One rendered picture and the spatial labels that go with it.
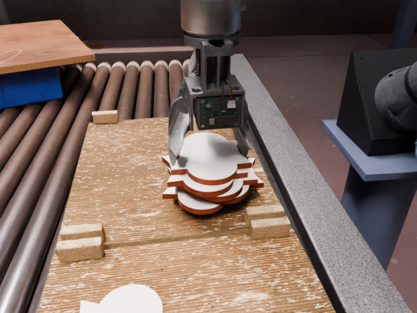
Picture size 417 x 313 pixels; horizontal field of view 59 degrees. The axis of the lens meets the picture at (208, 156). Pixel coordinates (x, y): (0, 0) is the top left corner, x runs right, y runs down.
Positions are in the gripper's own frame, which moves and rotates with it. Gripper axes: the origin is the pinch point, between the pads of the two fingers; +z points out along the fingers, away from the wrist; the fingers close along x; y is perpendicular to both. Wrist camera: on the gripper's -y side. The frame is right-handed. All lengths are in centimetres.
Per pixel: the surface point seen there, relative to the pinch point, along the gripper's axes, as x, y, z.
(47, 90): -36, -50, 6
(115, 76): -19, -68, 9
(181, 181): -4.9, 4.9, 0.8
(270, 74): 120, -313, 102
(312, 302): 8.9, 23.5, 7.3
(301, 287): 8.4, 21.2, 7.3
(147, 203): -10.3, 1.1, 7.4
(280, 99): 109, -248, 101
